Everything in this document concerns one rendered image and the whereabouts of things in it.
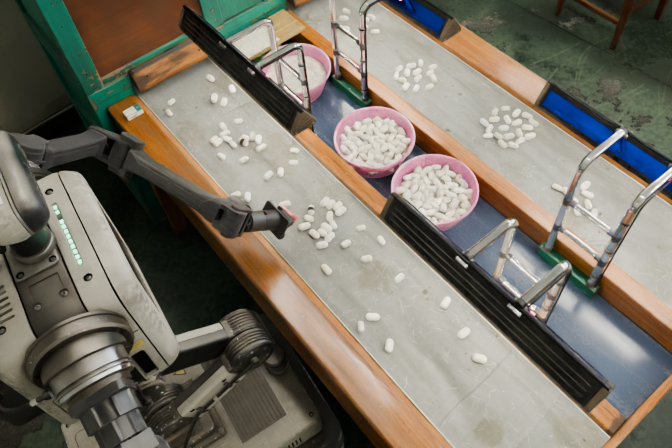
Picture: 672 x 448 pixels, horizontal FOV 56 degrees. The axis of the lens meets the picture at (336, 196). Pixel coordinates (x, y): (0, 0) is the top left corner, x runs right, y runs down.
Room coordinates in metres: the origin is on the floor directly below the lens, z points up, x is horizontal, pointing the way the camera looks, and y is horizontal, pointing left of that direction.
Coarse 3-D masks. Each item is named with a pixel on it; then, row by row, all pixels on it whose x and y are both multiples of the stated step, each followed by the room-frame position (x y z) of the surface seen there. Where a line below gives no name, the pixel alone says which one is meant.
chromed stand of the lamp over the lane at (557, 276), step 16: (512, 224) 0.75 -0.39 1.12; (480, 240) 0.71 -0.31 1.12; (512, 240) 0.75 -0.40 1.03; (464, 256) 0.68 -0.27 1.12; (512, 256) 0.75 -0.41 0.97; (496, 272) 0.76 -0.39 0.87; (528, 272) 0.70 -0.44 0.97; (560, 272) 0.61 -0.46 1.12; (512, 288) 0.72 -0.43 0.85; (544, 288) 0.58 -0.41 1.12; (560, 288) 0.63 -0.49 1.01; (528, 304) 0.55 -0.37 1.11; (544, 304) 0.64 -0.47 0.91; (544, 320) 0.63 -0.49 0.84
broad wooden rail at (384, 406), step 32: (128, 96) 1.66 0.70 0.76; (128, 128) 1.51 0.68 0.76; (160, 128) 1.49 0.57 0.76; (160, 160) 1.35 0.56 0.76; (192, 160) 1.34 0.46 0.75; (192, 224) 1.20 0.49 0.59; (224, 256) 1.01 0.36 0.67; (256, 256) 0.95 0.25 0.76; (256, 288) 0.85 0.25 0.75; (288, 288) 0.83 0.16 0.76; (288, 320) 0.74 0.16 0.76; (320, 320) 0.73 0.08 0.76; (320, 352) 0.64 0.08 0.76; (352, 352) 0.63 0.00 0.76; (352, 384) 0.54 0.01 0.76; (384, 384) 0.54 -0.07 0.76; (352, 416) 0.51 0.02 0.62; (384, 416) 0.46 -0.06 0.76; (416, 416) 0.45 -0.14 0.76
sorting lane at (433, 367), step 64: (192, 128) 1.50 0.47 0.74; (256, 128) 1.47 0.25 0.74; (256, 192) 1.20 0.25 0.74; (320, 192) 1.17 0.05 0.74; (320, 256) 0.94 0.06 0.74; (384, 256) 0.92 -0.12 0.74; (384, 320) 0.72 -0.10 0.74; (448, 320) 0.70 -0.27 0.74; (448, 384) 0.53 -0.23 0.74; (512, 384) 0.51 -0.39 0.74
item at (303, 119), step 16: (192, 16) 1.62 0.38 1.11; (192, 32) 1.59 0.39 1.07; (208, 32) 1.54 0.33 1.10; (208, 48) 1.51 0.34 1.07; (224, 64) 1.43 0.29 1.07; (240, 64) 1.39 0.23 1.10; (240, 80) 1.36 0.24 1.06; (256, 80) 1.32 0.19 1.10; (272, 80) 1.35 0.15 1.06; (256, 96) 1.29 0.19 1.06; (272, 96) 1.25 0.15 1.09; (288, 96) 1.23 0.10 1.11; (272, 112) 1.22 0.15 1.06; (288, 112) 1.19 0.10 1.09; (304, 112) 1.17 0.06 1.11; (288, 128) 1.16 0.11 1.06; (304, 128) 1.16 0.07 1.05
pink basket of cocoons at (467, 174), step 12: (420, 156) 1.25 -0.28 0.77; (432, 156) 1.25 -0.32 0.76; (444, 156) 1.24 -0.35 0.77; (408, 168) 1.22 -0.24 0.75; (456, 168) 1.21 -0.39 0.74; (468, 168) 1.18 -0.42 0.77; (396, 180) 1.18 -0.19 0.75; (468, 180) 1.16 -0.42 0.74; (396, 192) 1.15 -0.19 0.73; (444, 228) 1.01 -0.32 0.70
